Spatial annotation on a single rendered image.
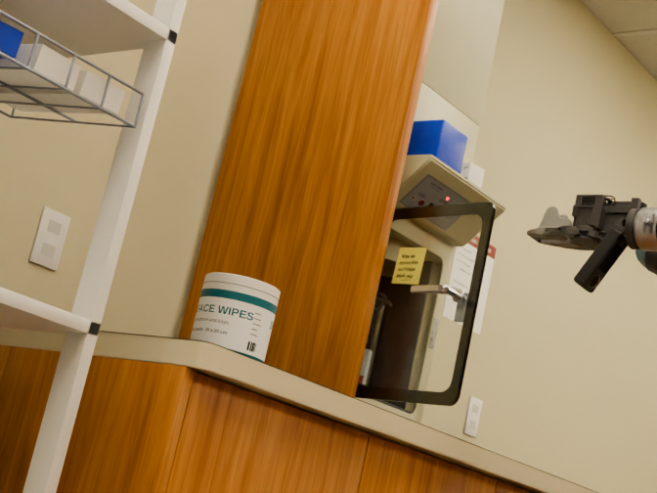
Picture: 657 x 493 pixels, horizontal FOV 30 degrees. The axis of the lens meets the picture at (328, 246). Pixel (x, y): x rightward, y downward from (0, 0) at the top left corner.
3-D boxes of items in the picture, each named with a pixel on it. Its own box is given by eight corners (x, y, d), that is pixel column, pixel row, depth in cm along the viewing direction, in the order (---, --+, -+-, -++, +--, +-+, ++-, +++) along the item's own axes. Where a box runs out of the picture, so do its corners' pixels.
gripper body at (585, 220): (591, 208, 222) (653, 208, 215) (583, 253, 220) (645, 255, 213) (572, 194, 217) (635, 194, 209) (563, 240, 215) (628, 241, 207)
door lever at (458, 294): (425, 302, 238) (428, 290, 239) (462, 302, 231) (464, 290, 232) (407, 294, 235) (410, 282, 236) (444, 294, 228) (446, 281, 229)
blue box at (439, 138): (397, 159, 261) (405, 120, 264) (421, 176, 269) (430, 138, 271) (436, 158, 255) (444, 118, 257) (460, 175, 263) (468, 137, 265)
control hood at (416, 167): (376, 199, 257) (386, 155, 260) (456, 247, 281) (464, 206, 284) (421, 199, 250) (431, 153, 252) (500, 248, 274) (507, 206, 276)
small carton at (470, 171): (448, 189, 273) (454, 163, 275) (462, 196, 276) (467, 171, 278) (465, 187, 270) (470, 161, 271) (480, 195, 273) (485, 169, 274)
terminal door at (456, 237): (344, 397, 248) (385, 210, 257) (458, 407, 225) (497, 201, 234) (342, 396, 247) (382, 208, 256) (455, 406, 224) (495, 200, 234)
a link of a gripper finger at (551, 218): (532, 208, 224) (579, 210, 219) (526, 240, 223) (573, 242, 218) (525, 202, 222) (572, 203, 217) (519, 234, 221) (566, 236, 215)
